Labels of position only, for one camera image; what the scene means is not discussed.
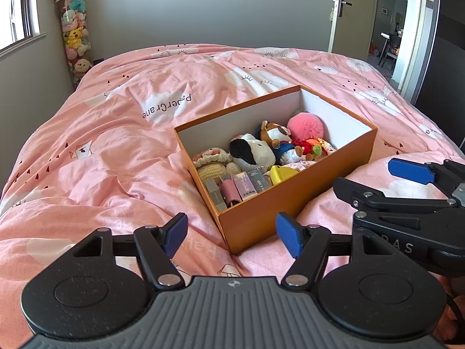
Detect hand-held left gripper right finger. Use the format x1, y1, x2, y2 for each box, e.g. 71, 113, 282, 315
275, 213, 386, 289

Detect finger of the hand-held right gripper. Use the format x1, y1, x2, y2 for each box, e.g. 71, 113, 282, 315
387, 157, 465, 194
333, 177, 459, 214

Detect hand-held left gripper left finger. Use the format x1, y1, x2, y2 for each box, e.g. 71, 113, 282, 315
70, 213, 189, 289

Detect orange cardboard box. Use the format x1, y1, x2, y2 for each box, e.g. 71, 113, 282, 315
174, 84, 378, 255

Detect grey notebook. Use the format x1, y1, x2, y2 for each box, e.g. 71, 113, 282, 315
204, 178, 226, 212

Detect yellow tape measure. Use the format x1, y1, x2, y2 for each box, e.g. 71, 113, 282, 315
269, 165, 302, 186

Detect dark fantasy art card box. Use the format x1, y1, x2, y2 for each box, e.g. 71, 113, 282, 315
247, 170, 272, 194

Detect lavender photo collage box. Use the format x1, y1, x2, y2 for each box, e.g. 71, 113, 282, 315
232, 172, 257, 200

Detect crochet orange with red flower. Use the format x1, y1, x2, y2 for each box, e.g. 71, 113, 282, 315
292, 137, 337, 161

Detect crochet bunny with bouquet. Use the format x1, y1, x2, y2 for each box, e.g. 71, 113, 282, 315
192, 147, 242, 184

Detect pink fluffy pompom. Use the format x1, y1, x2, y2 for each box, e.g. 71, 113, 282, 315
286, 113, 330, 144

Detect white dog plush black ears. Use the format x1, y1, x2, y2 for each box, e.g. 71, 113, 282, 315
229, 133, 278, 173

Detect small brown bear doll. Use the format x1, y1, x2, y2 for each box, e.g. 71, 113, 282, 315
254, 121, 307, 166

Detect pink printed duvet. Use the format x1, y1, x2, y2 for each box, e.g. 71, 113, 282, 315
0, 45, 465, 349

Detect door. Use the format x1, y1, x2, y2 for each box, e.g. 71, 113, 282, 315
329, 0, 380, 59

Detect clear tube of plush toys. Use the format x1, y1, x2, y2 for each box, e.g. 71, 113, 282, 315
54, 0, 94, 85

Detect window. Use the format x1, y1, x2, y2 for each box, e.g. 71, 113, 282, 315
0, 0, 48, 57

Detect black cable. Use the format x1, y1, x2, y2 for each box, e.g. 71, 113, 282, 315
445, 291, 465, 320

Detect white door frame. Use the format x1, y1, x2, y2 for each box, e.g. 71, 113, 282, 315
394, 0, 442, 106

